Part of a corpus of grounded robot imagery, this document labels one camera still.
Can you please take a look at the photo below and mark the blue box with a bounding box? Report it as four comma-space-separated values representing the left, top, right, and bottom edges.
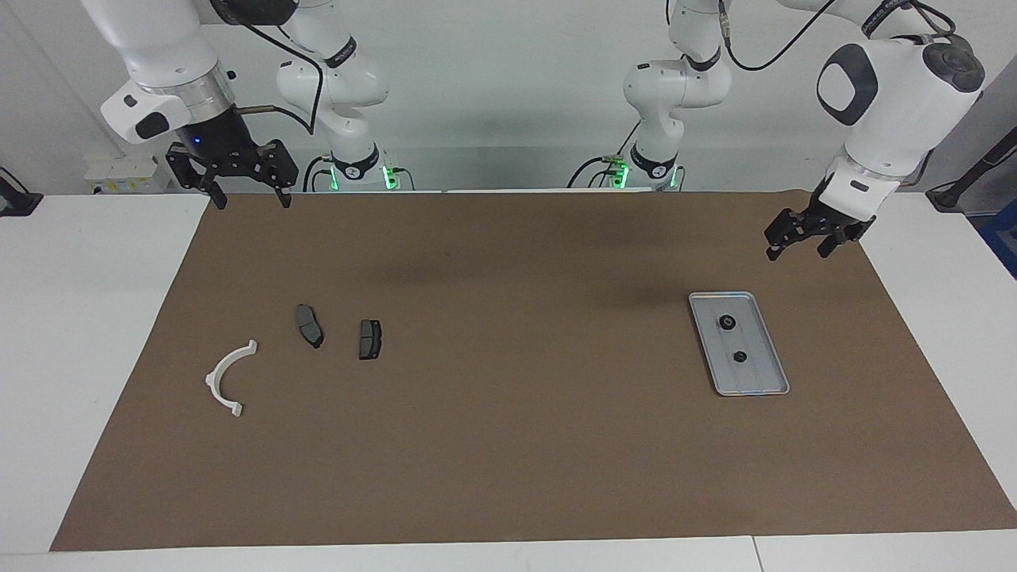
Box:
977, 199, 1017, 280

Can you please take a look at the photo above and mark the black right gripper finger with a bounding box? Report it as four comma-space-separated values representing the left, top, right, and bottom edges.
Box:
165, 145, 229, 210
254, 140, 300, 209

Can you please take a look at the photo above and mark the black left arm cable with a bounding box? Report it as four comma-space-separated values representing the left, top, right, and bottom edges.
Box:
715, 0, 958, 72

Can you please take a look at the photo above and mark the black base cable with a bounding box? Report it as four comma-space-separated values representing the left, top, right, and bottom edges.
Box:
302, 153, 334, 193
567, 119, 646, 190

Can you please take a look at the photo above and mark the black table clamp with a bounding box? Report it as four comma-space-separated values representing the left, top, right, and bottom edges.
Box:
0, 165, 44, 218

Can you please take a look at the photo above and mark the long dark brake pad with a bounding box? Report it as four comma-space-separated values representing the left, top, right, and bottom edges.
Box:
296, 303, 325, 350

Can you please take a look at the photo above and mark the brown table mat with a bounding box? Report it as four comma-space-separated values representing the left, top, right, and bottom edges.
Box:
49, 189, 1017, 552

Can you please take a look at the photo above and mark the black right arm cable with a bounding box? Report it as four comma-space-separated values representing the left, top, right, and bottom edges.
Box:
208, 0, 328, 137

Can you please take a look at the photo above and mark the black stand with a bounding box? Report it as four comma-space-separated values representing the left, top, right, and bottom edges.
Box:
926, 126, 1017, 213

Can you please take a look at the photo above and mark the white semicircular plastic bracket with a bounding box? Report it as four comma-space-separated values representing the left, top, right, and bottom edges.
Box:
205, 339, 259, 418

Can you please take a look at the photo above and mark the white power strip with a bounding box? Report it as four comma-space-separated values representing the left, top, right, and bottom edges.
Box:
86, 155, 169, 196

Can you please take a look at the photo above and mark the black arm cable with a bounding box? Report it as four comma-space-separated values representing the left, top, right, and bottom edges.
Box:
208, 0, 328, 137
715, 0, 958, 72

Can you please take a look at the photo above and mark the silver metal tray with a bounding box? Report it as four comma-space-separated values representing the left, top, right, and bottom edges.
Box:
688, 291, 791, 397

